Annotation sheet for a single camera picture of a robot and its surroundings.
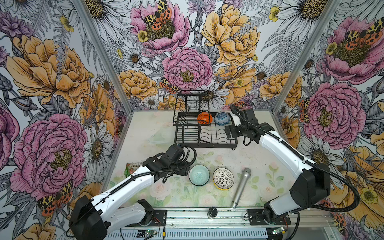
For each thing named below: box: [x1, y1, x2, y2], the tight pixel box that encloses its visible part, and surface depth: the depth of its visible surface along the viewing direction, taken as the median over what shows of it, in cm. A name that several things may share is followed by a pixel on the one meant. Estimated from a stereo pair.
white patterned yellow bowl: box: [212, 167, 235, 191], surface depth 85 cm
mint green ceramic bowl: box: [188, 164, 211, 186], surface depth 86 cm
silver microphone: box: [230, 167, 252, 209], surface depth 84 cm
